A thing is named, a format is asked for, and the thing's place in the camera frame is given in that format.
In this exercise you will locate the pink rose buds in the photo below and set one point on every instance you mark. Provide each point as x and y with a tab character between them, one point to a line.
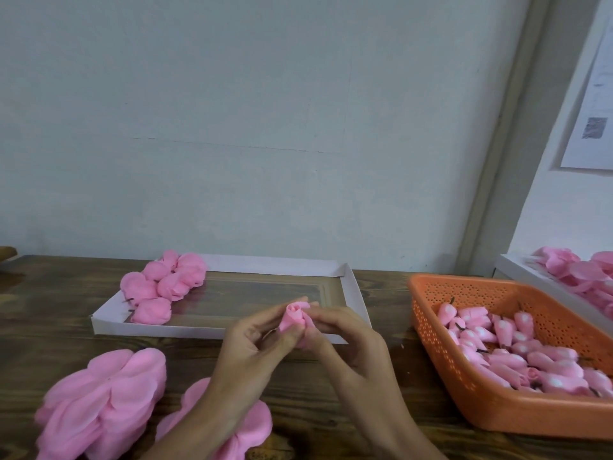
503	351

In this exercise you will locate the person's right hand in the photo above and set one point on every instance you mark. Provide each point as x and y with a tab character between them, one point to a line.
354	364

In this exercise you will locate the orange plastic basket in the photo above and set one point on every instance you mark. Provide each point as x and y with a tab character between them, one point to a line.
488	412

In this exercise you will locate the person's right forearm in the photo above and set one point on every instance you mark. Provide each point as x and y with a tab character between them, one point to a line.
393	438

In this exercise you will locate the pink petal flower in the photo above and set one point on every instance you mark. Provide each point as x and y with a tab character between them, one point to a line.
192	267

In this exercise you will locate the white shallow tray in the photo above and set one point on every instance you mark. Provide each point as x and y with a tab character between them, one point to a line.
259	300

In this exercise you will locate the group of finished pink roses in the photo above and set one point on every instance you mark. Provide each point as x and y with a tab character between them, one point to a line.
137	287

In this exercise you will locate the pile of pink petals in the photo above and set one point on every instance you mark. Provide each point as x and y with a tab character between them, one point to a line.
573	271

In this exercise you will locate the person's left hand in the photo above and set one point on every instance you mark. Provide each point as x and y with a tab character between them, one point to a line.
244	364

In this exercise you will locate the stack of pink petals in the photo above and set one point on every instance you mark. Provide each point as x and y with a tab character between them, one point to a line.
101	405
254	431

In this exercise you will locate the grey door frame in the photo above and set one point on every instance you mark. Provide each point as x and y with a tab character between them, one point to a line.
522	129

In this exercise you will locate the white paper notice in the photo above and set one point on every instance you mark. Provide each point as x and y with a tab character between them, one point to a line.
589	119

